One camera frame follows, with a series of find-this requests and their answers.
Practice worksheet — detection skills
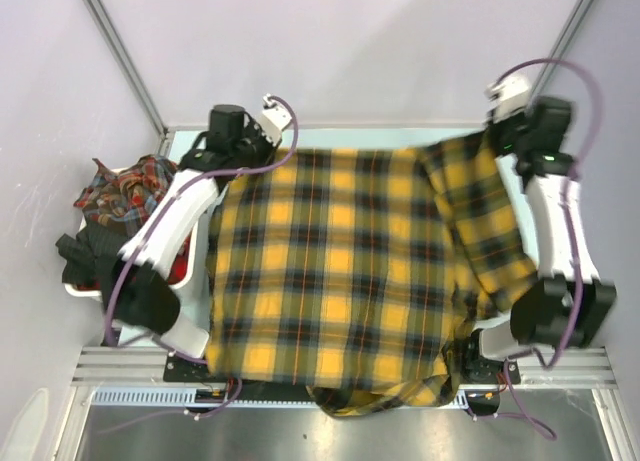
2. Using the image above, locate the right aluminium frame post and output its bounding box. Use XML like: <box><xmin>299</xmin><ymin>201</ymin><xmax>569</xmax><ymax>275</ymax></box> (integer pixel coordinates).
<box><xmin>533</xmin><ymin>0</ymin><xmax>597</xmax><ymax>95</ymax></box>

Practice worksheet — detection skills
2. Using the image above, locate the aluminium frame post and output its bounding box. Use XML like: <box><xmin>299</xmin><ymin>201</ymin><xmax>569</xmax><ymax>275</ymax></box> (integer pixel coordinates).
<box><xmin>533</xmin><ymin>0</ymin><xmax>597</xmax><ymax>95</ymax></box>
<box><xmin>82</xmin><ymin>0</ymin><xmax>168</xmax><ymax>150</ymax></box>

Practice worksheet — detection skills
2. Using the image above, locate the aluminium front rail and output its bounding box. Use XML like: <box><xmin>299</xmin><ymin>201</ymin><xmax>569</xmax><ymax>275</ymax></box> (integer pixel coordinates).
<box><xmin>72</xmin><ymin>347</ymin><xmax>617</xmax><ymax>389</ymax></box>

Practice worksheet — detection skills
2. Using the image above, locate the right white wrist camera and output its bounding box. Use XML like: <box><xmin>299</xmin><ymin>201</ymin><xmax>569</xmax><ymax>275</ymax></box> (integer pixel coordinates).
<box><xmin>485</xmin><ymin>73</ymin><xmax>532</xmax><ymax>124</ymax></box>

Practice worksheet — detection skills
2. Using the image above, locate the red black plaid shirt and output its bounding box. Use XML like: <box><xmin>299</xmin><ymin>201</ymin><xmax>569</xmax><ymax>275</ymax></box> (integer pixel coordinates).
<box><xmin>168</xmin><ymin>237</ymin><xmax>191</xmax><ymax>285</ymax></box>

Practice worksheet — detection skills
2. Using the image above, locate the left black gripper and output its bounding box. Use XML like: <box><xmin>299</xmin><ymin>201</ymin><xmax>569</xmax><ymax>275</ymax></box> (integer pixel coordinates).
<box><xmin>231</xmin><ymin>118</ymin><xmax>281</xmax><ymax>176</ymax></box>

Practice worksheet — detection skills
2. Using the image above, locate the white slotted cable duct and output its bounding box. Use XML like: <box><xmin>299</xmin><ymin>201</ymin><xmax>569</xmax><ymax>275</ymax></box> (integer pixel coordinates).
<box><xmin>89</xmin><ymin>384</ymin><xmax>474</xmax><ymax>410</ymax></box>

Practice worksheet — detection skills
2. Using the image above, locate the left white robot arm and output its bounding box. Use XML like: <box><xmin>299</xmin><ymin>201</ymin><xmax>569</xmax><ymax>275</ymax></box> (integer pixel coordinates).
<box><xmin>96</xmin><ymin>96</ymin><xmax>294</xmax><ymax>381</ymax></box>

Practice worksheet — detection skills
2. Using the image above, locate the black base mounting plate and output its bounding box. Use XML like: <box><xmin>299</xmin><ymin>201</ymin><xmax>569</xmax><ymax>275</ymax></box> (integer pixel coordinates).
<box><xmin>163</xmin><ymin>356</ymin><xmax>520</xmax><ymax>416</ymax></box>

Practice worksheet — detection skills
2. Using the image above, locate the left aluminium frame post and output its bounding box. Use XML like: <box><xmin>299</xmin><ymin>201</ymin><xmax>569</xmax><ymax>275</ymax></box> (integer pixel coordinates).
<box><xmin>82</xmin><ymin>0</ymin><xmax>168</xmax><ymax>150</ymax></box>

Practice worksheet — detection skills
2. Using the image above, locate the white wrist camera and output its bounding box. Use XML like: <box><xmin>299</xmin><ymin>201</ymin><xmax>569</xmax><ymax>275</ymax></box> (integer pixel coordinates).
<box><xmin>257</xmin><ymin>94</ymin><xmax>293</xmax><ymax>145</ymax></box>
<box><xmin>485</xmin><ymin>73</ymin><xmax>532</xmax><ymax>124</ymax></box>

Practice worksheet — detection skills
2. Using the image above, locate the dark striped shirt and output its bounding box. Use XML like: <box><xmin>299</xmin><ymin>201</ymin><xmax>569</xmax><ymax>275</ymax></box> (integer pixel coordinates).
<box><xmin>55</xmin><ymin>222</ymin><xmax>129</xmax><ymax>291</ymax></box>

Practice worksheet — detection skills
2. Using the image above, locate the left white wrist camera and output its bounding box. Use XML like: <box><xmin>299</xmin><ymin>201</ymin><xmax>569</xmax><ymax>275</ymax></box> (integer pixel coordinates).
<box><xmin>257</xmin><ymin>94</ymin><xmax>293</xmax><ymax>145</ymax></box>

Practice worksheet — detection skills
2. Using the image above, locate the yellow plaid shirt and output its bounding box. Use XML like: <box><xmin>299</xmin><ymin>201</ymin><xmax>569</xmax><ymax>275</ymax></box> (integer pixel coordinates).
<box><xmin>205</xmin><ymin>132</ymin><xmax>537</xmax><ymax>417</ymax></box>

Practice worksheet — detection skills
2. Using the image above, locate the red blue plaid shirt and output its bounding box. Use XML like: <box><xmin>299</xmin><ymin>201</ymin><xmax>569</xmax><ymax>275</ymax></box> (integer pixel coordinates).
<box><xmin>73</xmin><ymin>155</ymin><xmax>177</xmax><ymax>238</ymax></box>

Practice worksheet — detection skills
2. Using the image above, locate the white laundry basket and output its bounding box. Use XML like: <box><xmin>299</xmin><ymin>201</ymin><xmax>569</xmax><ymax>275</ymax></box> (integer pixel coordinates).
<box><xmin>63</xmin><ymin>165</ymin><xmax>211</xmax><ymax>332</ymax></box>

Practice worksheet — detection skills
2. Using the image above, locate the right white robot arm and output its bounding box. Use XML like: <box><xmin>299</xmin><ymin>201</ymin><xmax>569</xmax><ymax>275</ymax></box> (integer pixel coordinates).
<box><xmin>461</xmin><ymin>95</ymin><xmax>617</xmax><ymax>384</ymax></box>

